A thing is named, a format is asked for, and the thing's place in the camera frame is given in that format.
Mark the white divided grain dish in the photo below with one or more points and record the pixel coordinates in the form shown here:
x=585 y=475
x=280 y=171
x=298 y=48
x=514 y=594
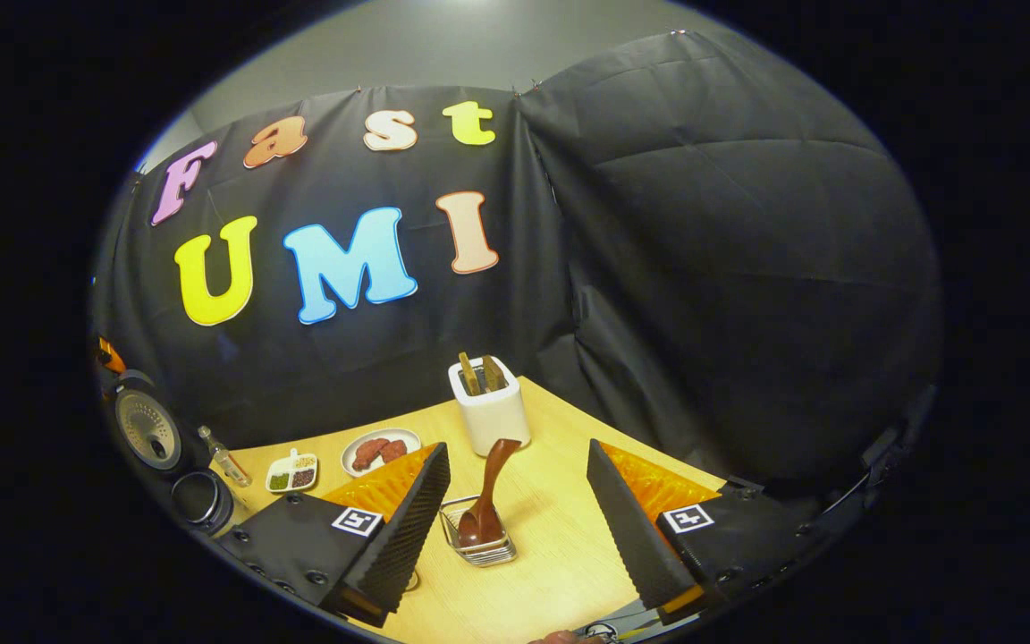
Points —
x=293 y=472

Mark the white oval plate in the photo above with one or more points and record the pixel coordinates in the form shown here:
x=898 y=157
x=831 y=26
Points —
x=408 y=436

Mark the brown wooden spoon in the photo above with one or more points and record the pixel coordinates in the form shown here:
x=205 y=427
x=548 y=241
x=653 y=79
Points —
x=484 y=523

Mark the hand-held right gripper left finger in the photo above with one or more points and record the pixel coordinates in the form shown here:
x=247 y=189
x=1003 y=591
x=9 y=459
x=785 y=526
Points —
x=408 y=537

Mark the white toaster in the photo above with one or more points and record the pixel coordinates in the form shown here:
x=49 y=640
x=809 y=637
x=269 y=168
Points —
x=497 y=420

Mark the clear chopstick holder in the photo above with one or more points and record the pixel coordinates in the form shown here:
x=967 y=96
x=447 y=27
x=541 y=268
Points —
x=502 y=550

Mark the small glass bottle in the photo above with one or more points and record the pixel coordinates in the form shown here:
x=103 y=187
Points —
x=224 y=458

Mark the grey rice cooker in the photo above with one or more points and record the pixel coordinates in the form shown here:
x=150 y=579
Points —
x=153 y=429

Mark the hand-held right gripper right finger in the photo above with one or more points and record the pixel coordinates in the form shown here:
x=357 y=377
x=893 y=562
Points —
x=627 y=537

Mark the brown meat piece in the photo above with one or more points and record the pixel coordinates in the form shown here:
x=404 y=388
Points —
x=367 y=453
x=394 y=450

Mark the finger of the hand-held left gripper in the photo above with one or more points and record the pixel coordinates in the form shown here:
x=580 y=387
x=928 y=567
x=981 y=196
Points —
x=111 y=356

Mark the brown toast slice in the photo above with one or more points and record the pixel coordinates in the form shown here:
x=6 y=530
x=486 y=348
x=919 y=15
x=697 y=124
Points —
x=494 y=373
x=469 y=374

